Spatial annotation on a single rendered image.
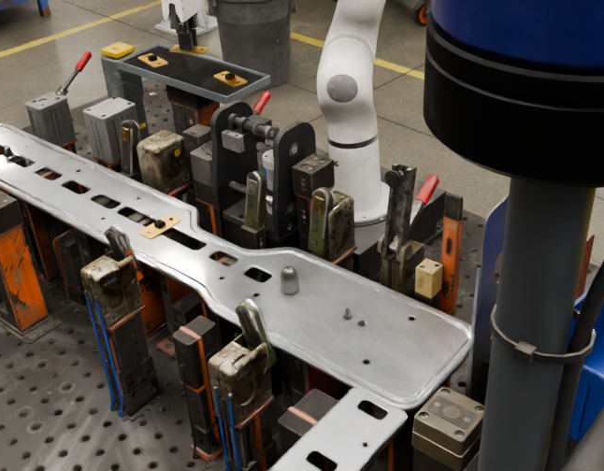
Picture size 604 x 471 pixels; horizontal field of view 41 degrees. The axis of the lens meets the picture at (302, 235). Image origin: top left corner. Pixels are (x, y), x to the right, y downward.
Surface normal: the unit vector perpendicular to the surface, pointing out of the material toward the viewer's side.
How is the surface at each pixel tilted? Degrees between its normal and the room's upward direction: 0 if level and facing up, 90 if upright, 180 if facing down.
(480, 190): 0
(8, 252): 90
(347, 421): 0
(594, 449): 0
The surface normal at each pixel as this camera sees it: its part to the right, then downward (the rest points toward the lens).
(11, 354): -0.05, -0.82
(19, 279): 0.77, 0.33
